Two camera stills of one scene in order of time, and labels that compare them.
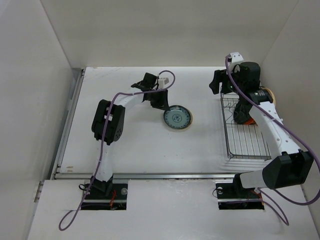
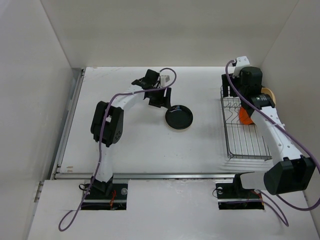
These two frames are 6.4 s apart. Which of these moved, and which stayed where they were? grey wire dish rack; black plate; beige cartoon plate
Moved: black plate
Stayed: beige cartoon plate; grey wire dish rack
